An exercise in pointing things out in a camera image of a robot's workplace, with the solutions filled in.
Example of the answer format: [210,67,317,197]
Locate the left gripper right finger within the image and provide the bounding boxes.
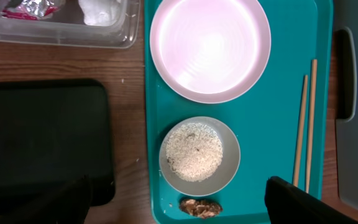
[264,176,358,224]

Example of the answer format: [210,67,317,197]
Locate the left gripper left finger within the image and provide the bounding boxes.
[0,176,92,224]

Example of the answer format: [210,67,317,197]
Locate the grey bowl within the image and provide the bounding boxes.
[159,116,241,197]

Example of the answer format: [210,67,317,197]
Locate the white napkin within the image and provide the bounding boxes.
[78,0,121,27]

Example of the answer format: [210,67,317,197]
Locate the red foil wrapper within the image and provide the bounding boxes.
[1,0,66,21]

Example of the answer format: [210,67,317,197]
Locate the left wooden chopstick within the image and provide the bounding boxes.
[293,75,308,187]

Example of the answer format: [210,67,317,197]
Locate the wooden chopstick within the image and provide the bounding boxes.
[305,59,318,193]
[293,75,308,187]

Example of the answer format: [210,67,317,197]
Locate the black tray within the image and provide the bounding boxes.
[0,79,116,215]

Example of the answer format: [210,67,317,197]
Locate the brown food scrap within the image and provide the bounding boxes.
[179,198,223,219]

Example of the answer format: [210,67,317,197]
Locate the teal plastic tray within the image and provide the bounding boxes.
[145,0,334,223]

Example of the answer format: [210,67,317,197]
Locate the white rice pile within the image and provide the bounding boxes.
[165,123,223,182]

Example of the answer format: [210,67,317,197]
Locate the right wooden chopstick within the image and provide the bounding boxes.
[305,59,318,193]

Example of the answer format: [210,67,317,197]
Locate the large pink plate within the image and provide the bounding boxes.
[149,0,272,104]

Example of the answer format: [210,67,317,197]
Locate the clear plastic bin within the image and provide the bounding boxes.
[0,0,140,49]

